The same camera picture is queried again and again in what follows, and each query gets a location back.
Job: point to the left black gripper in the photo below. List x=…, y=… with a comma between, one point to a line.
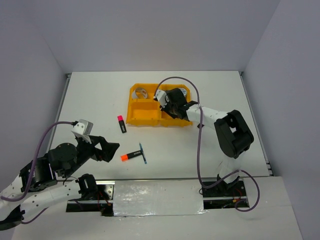
x=107, y=153

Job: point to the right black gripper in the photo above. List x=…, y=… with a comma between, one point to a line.
x=166, y=109

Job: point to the blue white tape roll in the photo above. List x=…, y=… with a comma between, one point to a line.
x=184, y=92

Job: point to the orange cap black highlighter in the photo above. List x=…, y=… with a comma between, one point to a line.
x=131, y=155

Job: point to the pink cap black highlighter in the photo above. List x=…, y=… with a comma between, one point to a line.
x=121, y=124

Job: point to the silver clear tape roll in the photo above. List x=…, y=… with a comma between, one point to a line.
x=139, y=93

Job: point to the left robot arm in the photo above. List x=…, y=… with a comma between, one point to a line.
x=34, y=189

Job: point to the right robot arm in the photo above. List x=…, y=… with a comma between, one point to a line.
x=233, y=134

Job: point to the yellow four-compartment organizer tray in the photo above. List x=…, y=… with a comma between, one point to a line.
x=147, y=112

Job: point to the blue pen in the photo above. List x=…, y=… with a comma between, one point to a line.
x=143, y=153

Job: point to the silver foil covered panel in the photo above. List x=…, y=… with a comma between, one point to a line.
x=157, y=198

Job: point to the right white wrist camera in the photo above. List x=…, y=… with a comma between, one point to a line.
x=161, y=97

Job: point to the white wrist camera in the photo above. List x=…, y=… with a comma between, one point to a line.
x=161, y=97
x=82, y=130

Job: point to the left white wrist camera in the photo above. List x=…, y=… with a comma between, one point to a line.
x=82, y=130

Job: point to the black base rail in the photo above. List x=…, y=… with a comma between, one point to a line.
x=102, y=203

